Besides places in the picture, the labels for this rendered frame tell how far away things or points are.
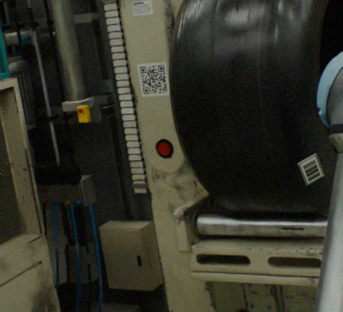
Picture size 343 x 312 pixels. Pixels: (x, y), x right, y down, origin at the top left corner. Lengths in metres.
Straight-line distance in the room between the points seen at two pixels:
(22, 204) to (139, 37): 0.48
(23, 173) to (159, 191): 0.31
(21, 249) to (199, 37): 0.66
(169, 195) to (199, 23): 0.48
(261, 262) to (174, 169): 0.31
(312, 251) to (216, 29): 0.49
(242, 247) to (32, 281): 0.50
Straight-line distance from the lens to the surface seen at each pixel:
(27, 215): 2.12
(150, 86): 2.01
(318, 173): 1.74
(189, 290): 2.13
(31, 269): 2.08
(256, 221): 1.90
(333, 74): 1.23
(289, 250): 1.86
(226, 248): 1.92
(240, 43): 1.69
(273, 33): 1.68
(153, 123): 2.03
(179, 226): 1.93
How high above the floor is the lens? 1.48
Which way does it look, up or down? 11 degrees down
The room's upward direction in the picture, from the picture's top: 9 degrees counter-clockwise
